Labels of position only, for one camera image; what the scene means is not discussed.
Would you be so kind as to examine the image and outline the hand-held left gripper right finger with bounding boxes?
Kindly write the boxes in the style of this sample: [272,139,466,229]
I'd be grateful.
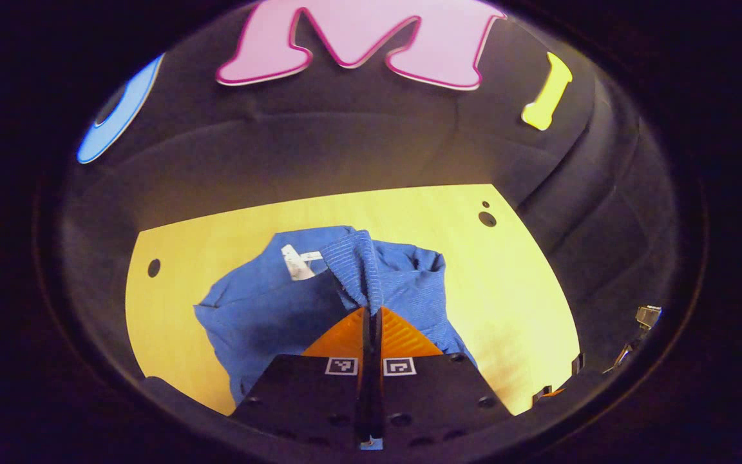
[372,307,515,450]

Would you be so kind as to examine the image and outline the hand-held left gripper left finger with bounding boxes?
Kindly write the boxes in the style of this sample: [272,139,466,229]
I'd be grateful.
[228,307,372,450]

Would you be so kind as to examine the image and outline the blue shirt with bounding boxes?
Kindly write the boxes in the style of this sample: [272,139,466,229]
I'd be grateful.
[194,226,478,407]

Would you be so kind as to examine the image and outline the black backdrop cloth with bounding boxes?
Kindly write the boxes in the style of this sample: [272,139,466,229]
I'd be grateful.
[55,0,681,413]

